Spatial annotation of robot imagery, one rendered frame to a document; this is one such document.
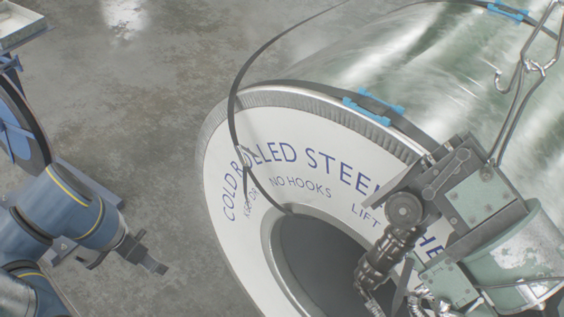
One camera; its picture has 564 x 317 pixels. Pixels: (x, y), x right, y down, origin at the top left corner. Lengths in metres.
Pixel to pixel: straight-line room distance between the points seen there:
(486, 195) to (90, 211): 0.69
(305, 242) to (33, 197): 0.94
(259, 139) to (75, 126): 2.16
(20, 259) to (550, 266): 0.84
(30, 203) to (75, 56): 3.08
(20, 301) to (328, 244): 1.11
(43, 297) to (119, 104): 2.55
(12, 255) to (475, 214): 0.76
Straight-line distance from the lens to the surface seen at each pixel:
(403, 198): 0.74
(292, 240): 1.53
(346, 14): 4.38
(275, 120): 1.10
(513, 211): 0.70
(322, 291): 1.61
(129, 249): 1.07
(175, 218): 2.50
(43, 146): 2.09
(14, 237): 0.93
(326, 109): 0.96
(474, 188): 0.70
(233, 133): 1.18
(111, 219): 1.01
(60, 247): 2.52
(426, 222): 0.79
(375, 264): 0.82
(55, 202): 0.90
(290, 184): 1.18
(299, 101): 1.01
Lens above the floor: 1.92
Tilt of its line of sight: 44 degrees down
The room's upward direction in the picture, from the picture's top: 2 degrees clockwise
